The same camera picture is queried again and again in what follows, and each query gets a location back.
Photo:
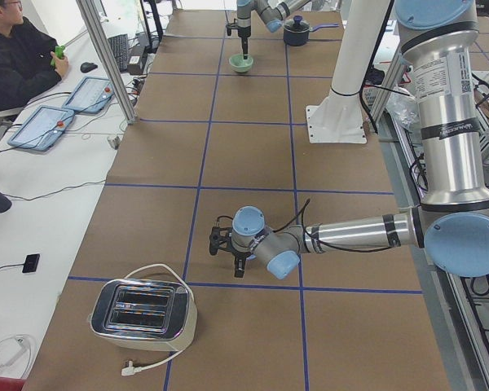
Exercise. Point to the small black box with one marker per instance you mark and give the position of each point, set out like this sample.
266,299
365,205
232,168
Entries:
31,263

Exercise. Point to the green bowl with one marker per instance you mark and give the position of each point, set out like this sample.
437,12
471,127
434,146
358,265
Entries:
240,63

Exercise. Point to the white camera mast base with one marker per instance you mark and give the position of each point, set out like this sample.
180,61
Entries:
339,117

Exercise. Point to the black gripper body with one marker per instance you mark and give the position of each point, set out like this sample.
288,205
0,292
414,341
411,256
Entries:
240,257
243,32

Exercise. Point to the white chrome toaster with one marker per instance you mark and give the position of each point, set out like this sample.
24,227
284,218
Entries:
145,314

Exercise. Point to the seated person in black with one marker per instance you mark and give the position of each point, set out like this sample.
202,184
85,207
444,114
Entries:
29,65

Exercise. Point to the black keyboard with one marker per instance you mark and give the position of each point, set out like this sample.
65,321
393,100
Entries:
119,45

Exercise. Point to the near blue teach pendant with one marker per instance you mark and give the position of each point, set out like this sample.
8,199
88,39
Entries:
42,129

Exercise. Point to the black computer mouse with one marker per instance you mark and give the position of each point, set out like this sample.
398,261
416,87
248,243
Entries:
87,67

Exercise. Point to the dark blue saucepan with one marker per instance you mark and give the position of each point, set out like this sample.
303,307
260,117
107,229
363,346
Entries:
296,31

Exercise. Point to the far blue teach pendant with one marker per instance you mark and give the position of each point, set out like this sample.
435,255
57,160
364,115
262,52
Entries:
90,96

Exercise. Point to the aluminium frame post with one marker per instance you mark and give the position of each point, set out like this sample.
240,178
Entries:
100,43

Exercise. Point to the blue teach pendant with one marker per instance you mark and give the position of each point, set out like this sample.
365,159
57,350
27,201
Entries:
42,129
90,96

